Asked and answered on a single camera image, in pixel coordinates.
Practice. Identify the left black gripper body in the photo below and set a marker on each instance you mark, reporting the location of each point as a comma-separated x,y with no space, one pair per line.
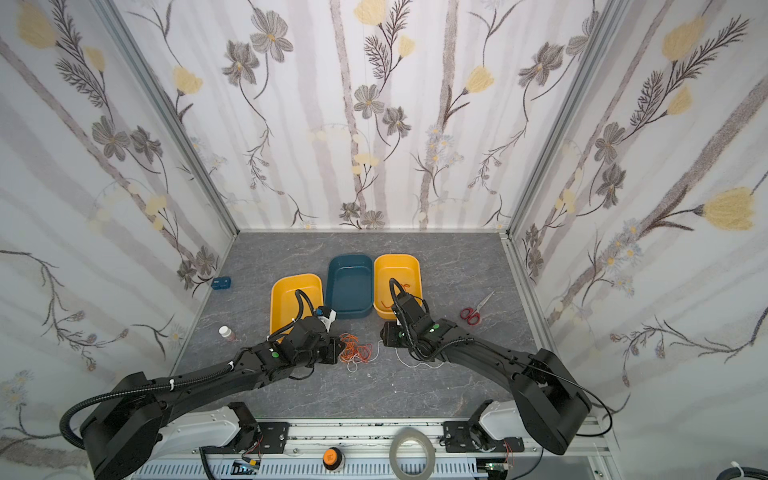
335,349

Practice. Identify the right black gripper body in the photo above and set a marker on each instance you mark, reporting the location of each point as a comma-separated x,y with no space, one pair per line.
389,333

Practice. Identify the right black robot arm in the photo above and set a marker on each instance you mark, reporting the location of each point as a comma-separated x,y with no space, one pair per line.
550,403

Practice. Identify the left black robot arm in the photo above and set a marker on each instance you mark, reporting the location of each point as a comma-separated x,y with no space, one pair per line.
121,430

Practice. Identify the left yellow plastic bin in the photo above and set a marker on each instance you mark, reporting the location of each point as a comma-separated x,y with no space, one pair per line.
283,302

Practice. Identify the yellow plastic bin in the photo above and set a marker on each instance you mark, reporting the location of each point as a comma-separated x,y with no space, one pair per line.
283,302
402,267

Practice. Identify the right yellow plastic bin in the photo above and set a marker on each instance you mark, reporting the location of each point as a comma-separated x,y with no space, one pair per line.
402,267

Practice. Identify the teal plastic bin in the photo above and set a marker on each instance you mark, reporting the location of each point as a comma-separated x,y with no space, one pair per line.
349,291

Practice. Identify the small blue box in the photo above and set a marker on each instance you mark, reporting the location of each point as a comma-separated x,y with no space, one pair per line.
221,283

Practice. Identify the roll of tape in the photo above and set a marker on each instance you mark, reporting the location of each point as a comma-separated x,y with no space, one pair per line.
417,439

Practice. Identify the orange emergency button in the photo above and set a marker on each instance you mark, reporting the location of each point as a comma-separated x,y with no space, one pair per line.
333,459

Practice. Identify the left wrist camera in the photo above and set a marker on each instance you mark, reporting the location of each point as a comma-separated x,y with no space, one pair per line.
326,315

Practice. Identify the red handled scissors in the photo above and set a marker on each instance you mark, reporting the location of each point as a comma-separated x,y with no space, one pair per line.
471,315

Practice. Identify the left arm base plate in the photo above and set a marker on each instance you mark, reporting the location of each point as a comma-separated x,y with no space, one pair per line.
259,438

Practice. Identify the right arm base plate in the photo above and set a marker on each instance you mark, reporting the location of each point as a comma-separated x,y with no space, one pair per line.
469,437

